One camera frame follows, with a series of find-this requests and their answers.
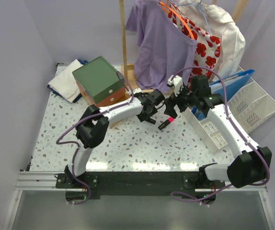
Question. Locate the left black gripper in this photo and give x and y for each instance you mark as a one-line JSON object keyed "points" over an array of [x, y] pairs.
{"points": [[146, 112]]}

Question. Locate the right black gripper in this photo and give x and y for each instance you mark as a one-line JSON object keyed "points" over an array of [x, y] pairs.
{"points": [[171, 102]]}

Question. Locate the pink highlighter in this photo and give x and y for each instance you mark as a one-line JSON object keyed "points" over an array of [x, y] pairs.
{"points": [[166, 123]]}

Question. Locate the blue document folder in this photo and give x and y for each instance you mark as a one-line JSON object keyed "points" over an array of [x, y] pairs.
{"points": [[233, 83]]}

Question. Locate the three-drawer desk organizer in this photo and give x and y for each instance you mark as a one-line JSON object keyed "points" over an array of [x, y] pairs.
{"points": [[99, 84]]}

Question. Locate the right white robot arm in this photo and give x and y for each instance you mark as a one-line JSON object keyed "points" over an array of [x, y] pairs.
{"points": [[251, 161]]}

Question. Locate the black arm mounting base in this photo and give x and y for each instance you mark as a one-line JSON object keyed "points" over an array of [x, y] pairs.
{"points": [[146, 183]]}

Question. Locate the purple t-shirt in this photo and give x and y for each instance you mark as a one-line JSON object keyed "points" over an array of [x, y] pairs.
{"points": [[163, 49]]}

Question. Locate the red floral dress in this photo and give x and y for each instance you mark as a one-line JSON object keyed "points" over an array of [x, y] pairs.
{"points": [[208, 46]]}

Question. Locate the white file rack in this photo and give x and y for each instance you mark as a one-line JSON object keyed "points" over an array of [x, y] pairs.
{"points": [[251, 106]]}

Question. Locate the folded white cloth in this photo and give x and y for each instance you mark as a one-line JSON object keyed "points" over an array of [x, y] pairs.
{"points": [[65, 81]]}

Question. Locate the cream white shirt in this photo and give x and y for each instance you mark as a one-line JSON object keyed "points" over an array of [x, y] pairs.
{"points": [[222, 25]]}

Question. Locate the orange clothes hanger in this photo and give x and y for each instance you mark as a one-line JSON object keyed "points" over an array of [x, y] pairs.
{"points": [[169, 11]]}

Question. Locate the light blue clothes hanger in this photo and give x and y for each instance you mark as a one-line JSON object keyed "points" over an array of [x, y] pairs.
{"points": [[199, 7]]}

